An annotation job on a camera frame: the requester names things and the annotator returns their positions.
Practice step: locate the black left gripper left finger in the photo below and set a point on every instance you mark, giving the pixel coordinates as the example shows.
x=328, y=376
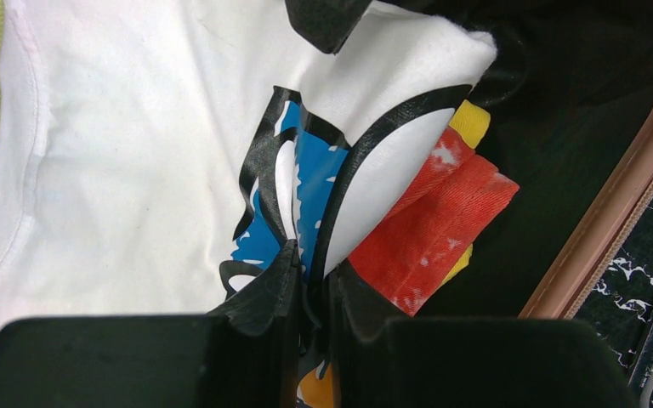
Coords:
x=244, y=353

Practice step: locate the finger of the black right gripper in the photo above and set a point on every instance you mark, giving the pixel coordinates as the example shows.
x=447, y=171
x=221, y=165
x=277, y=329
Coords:
x=325, y=24

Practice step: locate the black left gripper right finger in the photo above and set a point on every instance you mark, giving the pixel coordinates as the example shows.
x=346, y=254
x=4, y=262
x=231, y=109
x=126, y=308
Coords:
x=382, y=357

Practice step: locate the white printed garment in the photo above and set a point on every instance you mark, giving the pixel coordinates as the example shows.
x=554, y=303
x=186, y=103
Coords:
x=156, y=156

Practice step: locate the pink hard-shell suitcase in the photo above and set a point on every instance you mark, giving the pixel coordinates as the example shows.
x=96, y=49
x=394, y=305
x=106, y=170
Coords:
x=568, y=92

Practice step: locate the yellow snack packet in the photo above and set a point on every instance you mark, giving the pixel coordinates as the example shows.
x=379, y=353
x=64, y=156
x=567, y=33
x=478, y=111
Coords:
x=471, y=122

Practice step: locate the red snack packet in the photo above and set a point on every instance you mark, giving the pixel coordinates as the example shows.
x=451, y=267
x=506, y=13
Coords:
x=427, y=237

